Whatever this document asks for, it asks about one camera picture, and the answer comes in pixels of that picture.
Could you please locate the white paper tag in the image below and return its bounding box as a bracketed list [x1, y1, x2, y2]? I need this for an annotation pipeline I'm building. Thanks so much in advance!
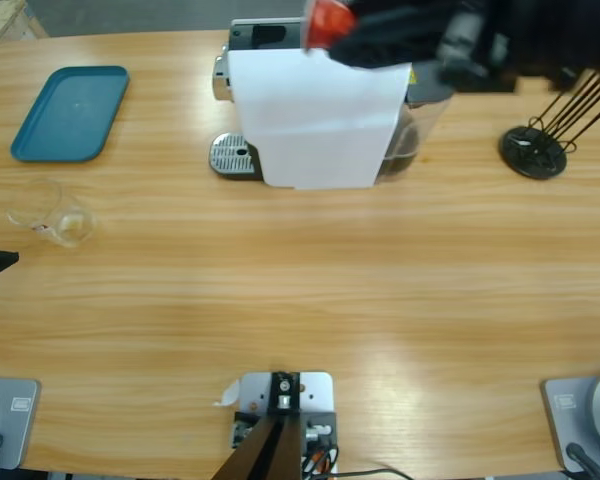
[212, 378, 242, 409]

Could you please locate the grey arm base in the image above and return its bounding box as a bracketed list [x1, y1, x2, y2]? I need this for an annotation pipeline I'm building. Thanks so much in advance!
[539, 369, 600, 474]
[0, 375, 42, 471]

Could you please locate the black wire capsule holder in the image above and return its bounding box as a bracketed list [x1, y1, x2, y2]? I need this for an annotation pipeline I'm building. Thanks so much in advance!
[498, 69, 600, 181]

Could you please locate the clear water tank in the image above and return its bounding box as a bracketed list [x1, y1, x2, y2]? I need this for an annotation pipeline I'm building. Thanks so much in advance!
[379, 62, 455, 184]

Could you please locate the clear glass cup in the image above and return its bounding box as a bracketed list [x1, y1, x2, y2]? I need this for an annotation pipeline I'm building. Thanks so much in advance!
[5, 178, 99, 250]

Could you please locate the white capsule coffee machine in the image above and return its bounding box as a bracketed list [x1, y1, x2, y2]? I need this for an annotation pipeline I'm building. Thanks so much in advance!
[208, 17, 412, 191]

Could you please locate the wooden crate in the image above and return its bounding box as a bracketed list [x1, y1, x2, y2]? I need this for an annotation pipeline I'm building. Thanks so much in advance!
[0, 0, 49, 46]

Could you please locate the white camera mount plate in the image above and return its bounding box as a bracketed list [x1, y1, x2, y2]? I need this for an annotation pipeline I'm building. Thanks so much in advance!
[228, 370, 339, 476]

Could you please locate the teal plastic tray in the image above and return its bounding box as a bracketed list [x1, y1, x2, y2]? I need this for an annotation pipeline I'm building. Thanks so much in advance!
[9, 65, 131, 164]

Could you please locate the red coffee capsule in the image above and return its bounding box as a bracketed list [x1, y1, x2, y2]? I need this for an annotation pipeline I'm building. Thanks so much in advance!
[302, 0, 359, 51]

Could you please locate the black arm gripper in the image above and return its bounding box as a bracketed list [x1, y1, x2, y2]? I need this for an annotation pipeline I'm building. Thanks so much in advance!
[328, 0, 519, 94]

